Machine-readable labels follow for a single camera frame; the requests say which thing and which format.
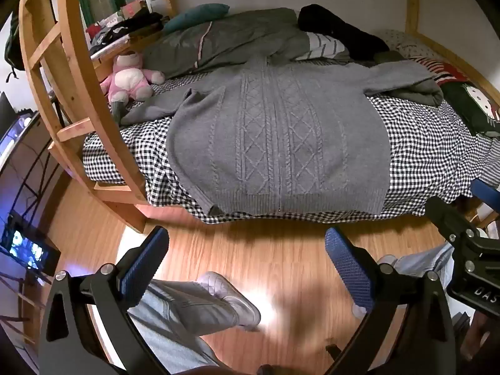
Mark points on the red box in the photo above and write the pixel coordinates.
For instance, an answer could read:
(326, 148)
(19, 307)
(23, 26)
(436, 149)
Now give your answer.
(134, 7)

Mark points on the black white checkered bed sheet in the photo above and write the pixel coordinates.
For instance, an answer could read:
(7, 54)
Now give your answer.
(422, 144)

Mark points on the white grey striped cloth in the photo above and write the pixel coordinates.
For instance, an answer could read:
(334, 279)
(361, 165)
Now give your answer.
(324, 47)

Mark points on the dark backpack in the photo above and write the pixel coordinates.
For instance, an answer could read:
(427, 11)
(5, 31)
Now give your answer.
(13, 47)

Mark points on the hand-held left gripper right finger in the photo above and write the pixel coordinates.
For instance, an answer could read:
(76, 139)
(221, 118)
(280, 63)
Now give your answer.
(349, 269)

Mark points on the black garment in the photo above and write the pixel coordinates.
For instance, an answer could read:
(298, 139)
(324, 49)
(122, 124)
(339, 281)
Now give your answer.
(336, 27)

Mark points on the teal pillow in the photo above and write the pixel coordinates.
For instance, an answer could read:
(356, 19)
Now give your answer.
(195, 13)

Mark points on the black clothes pile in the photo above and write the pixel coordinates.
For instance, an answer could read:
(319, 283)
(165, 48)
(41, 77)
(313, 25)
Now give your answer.
(136, 21)

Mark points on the pink plush toy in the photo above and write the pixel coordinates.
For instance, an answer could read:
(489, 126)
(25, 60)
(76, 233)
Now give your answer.
(125, 80)

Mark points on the dotted pillow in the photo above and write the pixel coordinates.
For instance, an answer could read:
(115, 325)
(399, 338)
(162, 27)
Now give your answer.
(414, 49)

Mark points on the dark grey garment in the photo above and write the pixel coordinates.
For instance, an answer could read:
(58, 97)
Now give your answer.
(422, 91)

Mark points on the wooden bed ladder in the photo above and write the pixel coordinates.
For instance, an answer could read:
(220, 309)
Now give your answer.
(76, 47)

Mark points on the red striped pillow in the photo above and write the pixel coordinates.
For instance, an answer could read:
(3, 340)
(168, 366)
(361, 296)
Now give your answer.
(449, 71)

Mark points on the black cat-print pillow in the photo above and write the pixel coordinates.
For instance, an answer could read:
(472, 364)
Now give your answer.
(468, 105)

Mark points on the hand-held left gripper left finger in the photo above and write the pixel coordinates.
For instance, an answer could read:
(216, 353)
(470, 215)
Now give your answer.
(144, 265)

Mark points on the wooden bunk bed frame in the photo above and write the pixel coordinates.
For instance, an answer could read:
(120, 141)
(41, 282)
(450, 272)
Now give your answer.
(412, 4)

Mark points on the grey duvet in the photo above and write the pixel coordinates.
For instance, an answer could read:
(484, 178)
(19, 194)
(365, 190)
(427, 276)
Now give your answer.
(234, 39)

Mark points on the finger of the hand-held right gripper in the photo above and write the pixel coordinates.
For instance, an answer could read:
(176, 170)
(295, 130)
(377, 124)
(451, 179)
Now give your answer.
(486, 193)
(445, 213)

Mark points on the black desk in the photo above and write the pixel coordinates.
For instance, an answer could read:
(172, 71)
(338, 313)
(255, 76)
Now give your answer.
(35, 152)

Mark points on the glowing computer case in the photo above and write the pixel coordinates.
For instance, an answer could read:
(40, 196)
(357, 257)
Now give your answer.
(27, 248)

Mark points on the white shoe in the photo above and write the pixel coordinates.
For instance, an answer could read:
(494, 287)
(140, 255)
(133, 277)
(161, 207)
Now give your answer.
(234, 300)

